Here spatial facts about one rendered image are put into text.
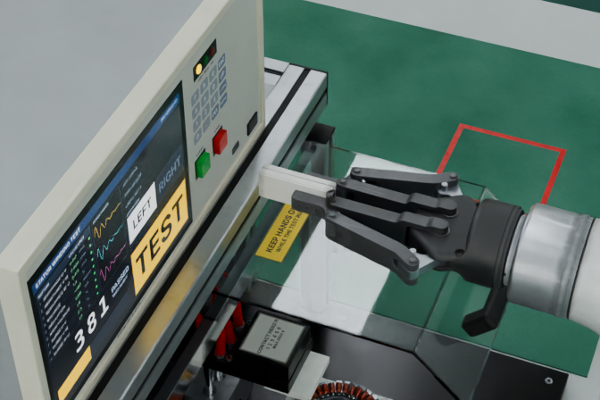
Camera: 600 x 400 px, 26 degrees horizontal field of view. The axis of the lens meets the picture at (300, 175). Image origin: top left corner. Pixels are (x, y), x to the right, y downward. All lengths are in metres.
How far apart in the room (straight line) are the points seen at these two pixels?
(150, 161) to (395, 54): 1.01
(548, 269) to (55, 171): 0.41
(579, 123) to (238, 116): 0.80
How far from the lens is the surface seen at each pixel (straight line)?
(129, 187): 1.07
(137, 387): 1.14
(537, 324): 1.67
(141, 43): 1.13
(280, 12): 2.15
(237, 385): 1.48
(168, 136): 1.12
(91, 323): 1.08
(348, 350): 1.59
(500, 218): 1.11
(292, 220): 1.32
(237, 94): 1.25
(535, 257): 1.09
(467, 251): 1.11
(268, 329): 1.41
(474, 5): 2.18
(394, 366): 1.57
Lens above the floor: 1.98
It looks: 42 degrees down
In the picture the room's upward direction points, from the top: straight up
